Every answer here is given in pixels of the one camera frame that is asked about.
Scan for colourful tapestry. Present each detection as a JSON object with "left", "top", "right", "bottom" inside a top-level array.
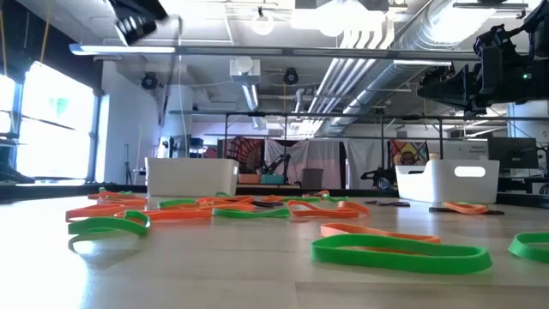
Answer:
[{"left": 389, "top": 139, "right": 430, "bottom": 167}]

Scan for black background robot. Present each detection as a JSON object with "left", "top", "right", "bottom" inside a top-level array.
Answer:
[{"left": 359, "top": 167, "right": 398, "bottom": 191}]

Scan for black background equipment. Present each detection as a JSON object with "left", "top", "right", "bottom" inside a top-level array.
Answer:
[{"left": 160, "top": 133, "right": 192, "bottom": 159}]

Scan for white ceiling pipes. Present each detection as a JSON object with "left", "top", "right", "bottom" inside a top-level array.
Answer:
[{"left": 306, "top": 16, "right": 395, "bottom": 115}]

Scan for white plastic basket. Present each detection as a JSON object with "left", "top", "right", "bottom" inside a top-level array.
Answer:
[
  {"left": 144, "top": 156, "right": 240, "bottom": 198},
  {"left": 395, "top": 159, "right": 501, "bottom": 204}
]

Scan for grey overhead frame bar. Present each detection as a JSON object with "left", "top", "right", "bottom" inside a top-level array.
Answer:
[{"left": 68, "top": 42, "right": 481, "bottom": 61}]

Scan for black silhouetted equipment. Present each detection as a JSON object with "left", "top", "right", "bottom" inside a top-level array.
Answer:
[{"left": 0, "top": 143, "right": 35, "bottom": 185}]

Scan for black rubber band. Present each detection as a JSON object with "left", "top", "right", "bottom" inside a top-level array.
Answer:
[
  {"left": 250, "top": 199, "right": 285, "bottom": 209},
  {"left": 363, "top": 199, "right": 412, "bottom": 209},
  {"left": 428, "top": 206, "right": 506, "bottom": 216}
]

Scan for red black tapestry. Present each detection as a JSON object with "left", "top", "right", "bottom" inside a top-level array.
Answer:
[{"left": 226, "top": 136, "right": 265, "bottom": 175}]

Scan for dark background desk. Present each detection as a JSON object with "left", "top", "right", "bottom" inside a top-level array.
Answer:
[{"left": 499, "top": 165, "right": 549, "bottom": 195}]

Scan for white ceiling unit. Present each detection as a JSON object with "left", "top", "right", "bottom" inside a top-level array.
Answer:
[{"left": 229, "top": 55, "right": 262, "bottom": 86}]

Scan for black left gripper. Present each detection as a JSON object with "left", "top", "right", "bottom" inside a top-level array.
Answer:
[{"left": 106, "top": 0, "right": 169, "bottom": 46}]

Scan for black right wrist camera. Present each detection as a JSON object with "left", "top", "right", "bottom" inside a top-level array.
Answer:
[{"left": 474, "top": 23, "right": 516, "bottom": 48}]

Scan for teal box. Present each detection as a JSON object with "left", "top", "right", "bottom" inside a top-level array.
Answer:
[{"left": 260, "top": 173, "right": 287, "bottom": 186}]

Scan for white hanging sheet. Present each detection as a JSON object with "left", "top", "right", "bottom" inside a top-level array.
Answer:
[
  {"left": 342, "top": 137, "right": 394, "bottom": 190},
  {"left": 263, "top": 137, "right": 344, "bottom": 190}
]

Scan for yellow hanging rope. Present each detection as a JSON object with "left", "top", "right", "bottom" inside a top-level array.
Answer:
[
  {"left": 0, "top": 8, "right": 8, "bottom": 76},
  {"left": 39, "top": 0, "right": 53, "bottom": 64}
]

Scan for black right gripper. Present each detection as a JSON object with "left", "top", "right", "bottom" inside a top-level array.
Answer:
[{"left": 416, "top": 32, "right": 549, "bottom": 113}]

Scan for grey chair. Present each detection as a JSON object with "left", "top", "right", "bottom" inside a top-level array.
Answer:
[{"left": 301, "top": 167, "right": 325, "bottom": 189}]

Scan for bright window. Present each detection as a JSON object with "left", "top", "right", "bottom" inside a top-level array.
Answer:
[{"left": 0, "top": 62, "right": 102, "bottom": 181}]

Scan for ribbed silver ventilation duct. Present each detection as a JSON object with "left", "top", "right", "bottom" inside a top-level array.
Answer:
[{"left": 351, "top": 59, "right": 454, "bottom": 115}]

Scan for dark computer monitor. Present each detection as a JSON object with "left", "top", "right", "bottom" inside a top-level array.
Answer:
[{"left": 487, "top": 136, "right": 540, "bottom": 170}]

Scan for thin black tripod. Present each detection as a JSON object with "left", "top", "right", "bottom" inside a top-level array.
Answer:
[{"left": 123, "top": 143, "right": 135, "bottom": 185}]

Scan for black background metal frame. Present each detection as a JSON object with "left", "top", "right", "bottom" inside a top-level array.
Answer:
[{"left": 169, "top": 109, "right": 549, "bottom": 190}]

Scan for round ceiling lamp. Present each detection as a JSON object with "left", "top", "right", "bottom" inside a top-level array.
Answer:
[{"left": 250, "top": 6, "right": 275, "bottom": 37}]

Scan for white sign board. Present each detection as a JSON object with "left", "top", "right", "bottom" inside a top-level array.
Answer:
[{"left": 441, "top": 140, "right": 490, "bottom": 162}]

